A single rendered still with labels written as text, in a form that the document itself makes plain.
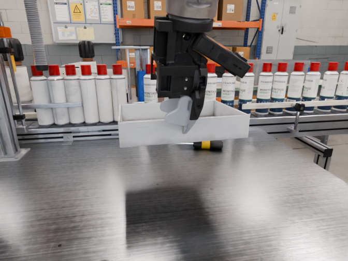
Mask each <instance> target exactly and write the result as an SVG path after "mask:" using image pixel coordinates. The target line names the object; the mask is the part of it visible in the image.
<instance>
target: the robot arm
mask: <svg viewBox="0 0 348 261"><path fill-rule="evenodd" d="M218 1H219V0H166V2H165V11H166V12H167V13H168V14H166V16H154V35H153V51H151V76H150V79H151V80H156V89H155V90H156V92H157V97H158V98H163V97H168V98H169V99H167V100H165V101H163V102H161V104H160V110H161V111H163V112H168V113H167V114H166V115H165V118H164V120H165V122H166V123H168V124H175V125H182V126H183V134H186V133H187V132H188V131H189V130H190V129H191V128H192V127H193V125H194V124H195V123H196V121H197V120H198V118H199V116H200V114H201V111H202V109H203V106H204V101H205V91H206V86H207V80H208V69H207V62H208V60H207V59H206V58H205V57H204V56H206V57H208V58H209V59H211V60H213V61H214V62H216V63H217V64H219V65H221V66H222V67H223V68H224V69H225V70H226V71H227V72H228V73H230V74H232V75H234V76H238V77H240V78H243V77H244V76H245V75H246V73H247V72H248V71H249V70H250V68H251V66H250V65H249V63H247V59H246V58H244V56H243V55H242V54H240V53H237V52H236V51H234V52H232V51H230V50H229V49H227V48H226V47H224V46H223V45H221V44H220V43H218V42H217V41H215V40H214V39H212V38H211V37H210V36H208V35H207V34H205V32H209V31H211V30H212V28H213V21H214V20H213V18H214V17H215V16H216V11H217V7H218ZM203 55H204V56H203ZM153 60H155V62H156V70H157V71H155V73H154V74H153Z"/></svg>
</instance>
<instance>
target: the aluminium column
mask: <svg viewBox="0 0 348 261"><path fill-rule="evenodd" d="M20 151H21V150H20V146H19V142H18V138H17V133H16V128H15V124H14V121H13V117H12V113H11V108H10V103H9V99H8V95H7V91H6V86H5V82H4V77H3V73H2V69H1V64H0V158H3V157H15V156H16V155H17V154H18V153H19V152H20Z"/></svg>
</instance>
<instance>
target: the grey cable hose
mask: <svg viewBox="0 0 348 261"><path fill-rule="evenodd" d="M36 1H37V0H24V4H25V5H24V6H25V8H26V9H25V10H26V11H25V12H26V14H27V15H26V16H27V20H28V25H29V26H28V27H29V29H30V30H29V31H30V36H31V42H32V48H33V53H34V58H35V63H36V64H35V68H36V70H37V71H47V70H48V68H49V67H48V64H47V62H46V61H47V60H46V55H45V50H44V49H45V48H44V43H43V38H42V37H43V36H42V30H41V25H40V19H39V13H38V8H37V7H38V6H37V2H36Z"/></svg>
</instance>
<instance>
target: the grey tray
mask: <svg viewBox="0 0 348 261"><path fill-rule="evenodd" d="M160 104H161V103H138V104H119V117H118V129H119V142H120V148H126V147H139V146H152V145H159V144H172V143H185V142H199V141H211V140H224V139H237V138H248V134H249V122H250V115H249V114H247V113H244V112H242V111H240V110H237V109H235V108H233V107H230V106H228V105H226V104H223V103H221V102H219V101H217V100H205V101H204V106H203V109H202V111H201V114H200V116H199V118H198V120H197V121H196V123H195V124H194V125H193V127H192V128H191V129H190V130H189V131H188V132H187V133H186V134H183V126H182V125H175V124H168V123H166V122H165V120H164V118H165V115H166V114H167V113H168V112H163V111H161V110H160Z"/></svg>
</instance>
